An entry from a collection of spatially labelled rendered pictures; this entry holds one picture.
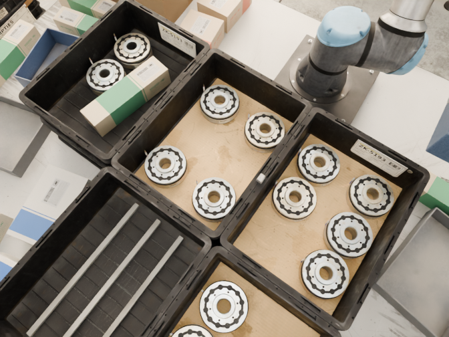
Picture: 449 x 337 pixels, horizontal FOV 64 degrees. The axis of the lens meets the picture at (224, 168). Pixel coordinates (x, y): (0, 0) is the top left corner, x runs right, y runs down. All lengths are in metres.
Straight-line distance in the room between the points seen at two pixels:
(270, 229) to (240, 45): 0.66
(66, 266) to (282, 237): 0.50
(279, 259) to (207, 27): 0.75
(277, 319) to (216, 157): 0.40
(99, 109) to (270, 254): 0.54
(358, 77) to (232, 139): 0.48
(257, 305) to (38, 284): 0.49
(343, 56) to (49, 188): 0.83
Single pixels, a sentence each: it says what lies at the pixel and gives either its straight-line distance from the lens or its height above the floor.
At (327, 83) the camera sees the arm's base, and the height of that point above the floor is 0.81.
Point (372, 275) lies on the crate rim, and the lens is 0.79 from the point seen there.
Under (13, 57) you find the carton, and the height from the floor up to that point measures 0.74.
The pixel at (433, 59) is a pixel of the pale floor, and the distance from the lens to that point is 2.44.
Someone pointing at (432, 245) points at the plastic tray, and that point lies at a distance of 1.12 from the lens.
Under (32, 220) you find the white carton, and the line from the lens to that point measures 1.02.
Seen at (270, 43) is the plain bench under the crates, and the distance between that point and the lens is 1.29.
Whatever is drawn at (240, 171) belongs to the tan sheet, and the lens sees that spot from 0.90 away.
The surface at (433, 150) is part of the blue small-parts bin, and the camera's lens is 0.75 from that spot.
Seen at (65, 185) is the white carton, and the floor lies 0.79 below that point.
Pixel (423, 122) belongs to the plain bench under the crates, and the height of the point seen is 0.70.
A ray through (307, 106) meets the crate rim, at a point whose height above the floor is 0.93.
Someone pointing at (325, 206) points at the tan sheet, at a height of 0.83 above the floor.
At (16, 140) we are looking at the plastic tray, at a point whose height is 0.70.
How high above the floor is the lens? 1.67
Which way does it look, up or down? 68 degrees down
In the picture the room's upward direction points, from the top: 1 degrees counter-clockwise
